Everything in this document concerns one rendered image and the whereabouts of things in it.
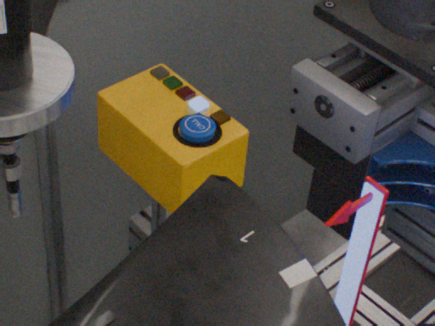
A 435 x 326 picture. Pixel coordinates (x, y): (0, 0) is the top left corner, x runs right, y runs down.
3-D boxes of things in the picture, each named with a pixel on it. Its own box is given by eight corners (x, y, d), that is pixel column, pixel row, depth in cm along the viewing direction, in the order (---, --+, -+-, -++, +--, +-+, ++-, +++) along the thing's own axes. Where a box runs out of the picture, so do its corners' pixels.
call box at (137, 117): (97, 156, 112) (95, 89, 105) (161, 125, 117) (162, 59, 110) (178, 232, 104) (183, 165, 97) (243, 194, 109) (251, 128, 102)
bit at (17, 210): (2, 218, 49) (-7, 146, 45) (11, 204, 49) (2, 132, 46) (21, 222, 49) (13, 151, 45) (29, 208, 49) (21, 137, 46)
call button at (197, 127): (172, 132, 102) (172, 120, 100) (199, 118, 104) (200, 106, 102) (194, 151, 100) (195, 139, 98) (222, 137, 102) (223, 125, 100)
